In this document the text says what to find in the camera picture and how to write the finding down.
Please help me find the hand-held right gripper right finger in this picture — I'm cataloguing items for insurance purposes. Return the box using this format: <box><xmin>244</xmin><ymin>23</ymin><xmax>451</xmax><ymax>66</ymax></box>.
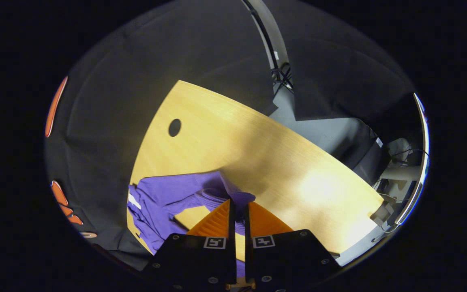
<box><xmin>244</xmin><ymin>202</ymin><xmax>341</xmax><ymax>290</ymax></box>

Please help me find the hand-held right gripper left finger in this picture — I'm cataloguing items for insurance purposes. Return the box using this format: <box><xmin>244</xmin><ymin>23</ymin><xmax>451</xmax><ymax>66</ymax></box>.
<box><xmin>142</xmin><ymin>199</ymin><xmax>237</xmax><ymax>290</ymax></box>

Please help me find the purple shirt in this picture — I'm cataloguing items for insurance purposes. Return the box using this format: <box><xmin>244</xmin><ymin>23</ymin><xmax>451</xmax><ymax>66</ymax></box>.
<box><xmin>127</xmin><ymin>170</ymin><xmax>256</xmax><ymax>280</ymax></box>

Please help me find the small grey box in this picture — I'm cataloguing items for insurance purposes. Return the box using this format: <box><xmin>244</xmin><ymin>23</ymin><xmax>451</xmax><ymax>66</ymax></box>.
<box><xmin>371</xmin><ymin>201</ymin><xmax>396</xmax><ymax>227</ymax></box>

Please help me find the black box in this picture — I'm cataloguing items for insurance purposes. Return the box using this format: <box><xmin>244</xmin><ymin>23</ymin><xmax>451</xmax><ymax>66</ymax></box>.
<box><xmin>339</xmin><ymin>124</ymin><xmax>391</xmax><ymax>186</ymax></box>

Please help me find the white object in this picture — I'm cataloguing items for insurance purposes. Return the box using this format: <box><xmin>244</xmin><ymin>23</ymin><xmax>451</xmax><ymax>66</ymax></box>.
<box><xmin>388</xmin><ymin>137</ymin><xmax>414</xmax><ymax>163</ymax></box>

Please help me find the black backdrop cloth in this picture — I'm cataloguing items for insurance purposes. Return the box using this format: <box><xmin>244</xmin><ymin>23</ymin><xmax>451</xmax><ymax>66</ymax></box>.
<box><xmin>44</xmin><ymin>0</ymin><xmax>416</xmax><ymax>270</ymax></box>

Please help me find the white metal pole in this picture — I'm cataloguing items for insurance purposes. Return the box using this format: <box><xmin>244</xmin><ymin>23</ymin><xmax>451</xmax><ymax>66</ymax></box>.
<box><xmin>242</xmin><ymin>0</ymin><xmax>295</xmax><ymax>94</ymax></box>

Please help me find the black cable bundle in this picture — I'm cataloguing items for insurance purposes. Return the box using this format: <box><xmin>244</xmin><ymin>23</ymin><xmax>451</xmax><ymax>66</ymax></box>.
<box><xmin>271</xmin><ymin>63</ymin><xmax>295</xmax><ymax>94</ymax></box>

